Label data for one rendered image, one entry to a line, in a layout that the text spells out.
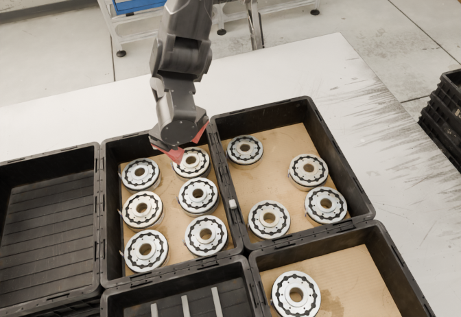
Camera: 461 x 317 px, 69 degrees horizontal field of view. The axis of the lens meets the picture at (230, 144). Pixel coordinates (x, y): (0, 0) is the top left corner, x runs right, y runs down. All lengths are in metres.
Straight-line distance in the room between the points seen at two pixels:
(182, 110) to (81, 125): 0.92
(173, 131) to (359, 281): 0.55
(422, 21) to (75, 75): 2.77
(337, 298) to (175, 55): 0.60
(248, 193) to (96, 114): 0.73
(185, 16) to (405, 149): 0.93
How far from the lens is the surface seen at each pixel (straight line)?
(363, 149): 1.21
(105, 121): 1.36
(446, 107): 1.78
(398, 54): 2.85
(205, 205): 0.87
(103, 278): 0.78
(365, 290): 0.85
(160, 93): 0.54
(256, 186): 0.92
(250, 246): 0.74
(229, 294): 0.81
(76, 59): 3.03
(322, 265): 0.84
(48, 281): 0.95
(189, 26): 0.50
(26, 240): 1.03
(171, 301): 0.83
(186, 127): 0.51
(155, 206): 0.89
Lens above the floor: 1.62
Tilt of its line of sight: 52 degrees down
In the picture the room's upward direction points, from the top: 6 degrees counter-clockwise
